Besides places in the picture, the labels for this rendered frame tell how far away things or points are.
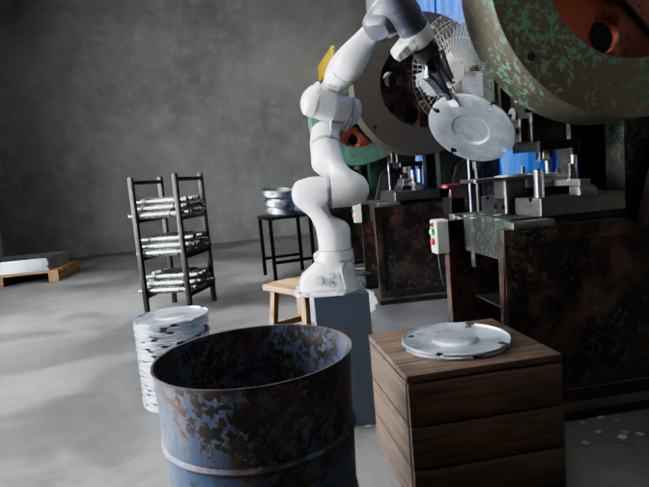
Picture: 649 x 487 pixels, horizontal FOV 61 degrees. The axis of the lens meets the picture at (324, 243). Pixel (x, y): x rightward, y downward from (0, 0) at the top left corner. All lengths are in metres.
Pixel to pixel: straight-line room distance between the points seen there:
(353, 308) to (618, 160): 1.02
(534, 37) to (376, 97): 1.79
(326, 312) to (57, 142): 7.40
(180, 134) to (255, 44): 1.74
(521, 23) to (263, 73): 7.19
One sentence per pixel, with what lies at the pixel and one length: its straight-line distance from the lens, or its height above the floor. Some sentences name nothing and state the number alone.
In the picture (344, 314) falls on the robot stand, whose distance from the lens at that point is 1.80.
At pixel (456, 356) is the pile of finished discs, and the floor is 0.36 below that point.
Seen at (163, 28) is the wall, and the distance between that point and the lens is 8.83.
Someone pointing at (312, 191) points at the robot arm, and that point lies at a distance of 1.78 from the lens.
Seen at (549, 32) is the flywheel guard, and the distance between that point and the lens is 1.66.
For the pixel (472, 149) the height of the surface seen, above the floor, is 0.88.
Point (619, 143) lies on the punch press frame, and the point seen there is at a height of 0.86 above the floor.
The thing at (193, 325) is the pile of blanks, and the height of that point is 0.32.
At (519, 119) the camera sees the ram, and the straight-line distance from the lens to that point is 2.06.
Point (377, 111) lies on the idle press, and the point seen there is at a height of 1.19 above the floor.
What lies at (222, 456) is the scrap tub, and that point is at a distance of 1.07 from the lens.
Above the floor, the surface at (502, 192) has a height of 0.72.
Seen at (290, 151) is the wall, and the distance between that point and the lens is 8.51.
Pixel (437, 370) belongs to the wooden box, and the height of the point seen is 0.35.
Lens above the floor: 0.83
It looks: 7 degrees down
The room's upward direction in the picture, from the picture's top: 5 degrees counter-clockwise
